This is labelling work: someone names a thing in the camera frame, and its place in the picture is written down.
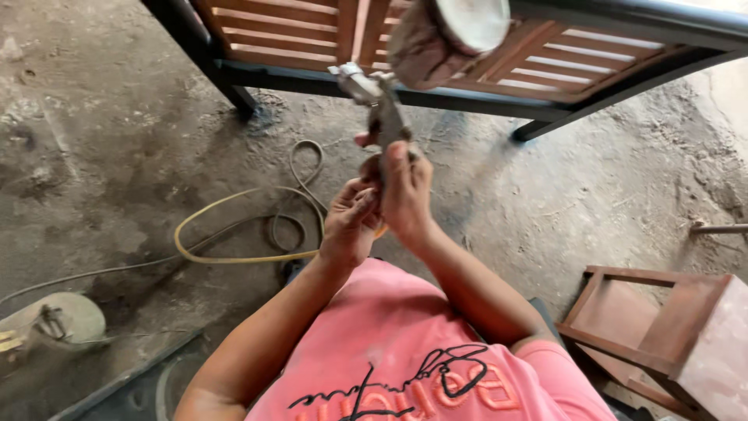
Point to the person's right hand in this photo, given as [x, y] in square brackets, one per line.
[409, 204]

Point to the person's left hand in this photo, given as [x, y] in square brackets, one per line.
[345, 234]

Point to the person's left fingers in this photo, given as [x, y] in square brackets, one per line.
[359, 202]

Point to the metal paint spray gun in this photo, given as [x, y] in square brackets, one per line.
[435, 41]

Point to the pink printed shirt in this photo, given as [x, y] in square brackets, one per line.
[397, 351]

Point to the dark flat board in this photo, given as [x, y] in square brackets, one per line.
[128, 380]

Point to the dusty round metal can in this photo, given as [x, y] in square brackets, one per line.
[70, 318]

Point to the brown wooden stool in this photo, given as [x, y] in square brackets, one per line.
[672, 339]

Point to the thin metal rod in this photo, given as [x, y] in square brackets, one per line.
[722, 228]

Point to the slatted wooden furniture frame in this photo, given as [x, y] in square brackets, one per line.
[280, 44]

